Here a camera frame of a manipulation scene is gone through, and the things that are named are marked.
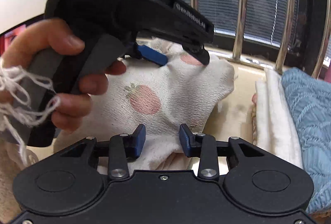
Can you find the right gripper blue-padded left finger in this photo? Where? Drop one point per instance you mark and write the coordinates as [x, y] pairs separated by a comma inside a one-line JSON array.
[[124, 148]]

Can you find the folded blue knit garment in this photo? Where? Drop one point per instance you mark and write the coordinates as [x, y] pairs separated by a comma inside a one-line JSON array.
[[308, 101]]

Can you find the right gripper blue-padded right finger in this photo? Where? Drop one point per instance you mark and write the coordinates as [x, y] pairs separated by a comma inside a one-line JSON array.
[[201, 146]]

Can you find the stack of folded white clothes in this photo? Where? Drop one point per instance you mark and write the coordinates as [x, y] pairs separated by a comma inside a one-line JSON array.
[[273, 128]]

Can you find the window with metal bars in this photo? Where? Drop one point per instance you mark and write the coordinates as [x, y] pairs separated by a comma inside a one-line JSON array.
[[245, 4]]

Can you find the white strawberry print garment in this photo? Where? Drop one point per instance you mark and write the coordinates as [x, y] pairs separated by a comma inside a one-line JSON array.
[[161, 98]]

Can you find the white frayed sleeve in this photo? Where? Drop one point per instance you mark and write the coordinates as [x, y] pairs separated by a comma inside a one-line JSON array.
[[33, 99]]

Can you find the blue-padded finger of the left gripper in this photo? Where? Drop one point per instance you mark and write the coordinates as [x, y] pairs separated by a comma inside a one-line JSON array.
[[147, 53], [198, 51]]

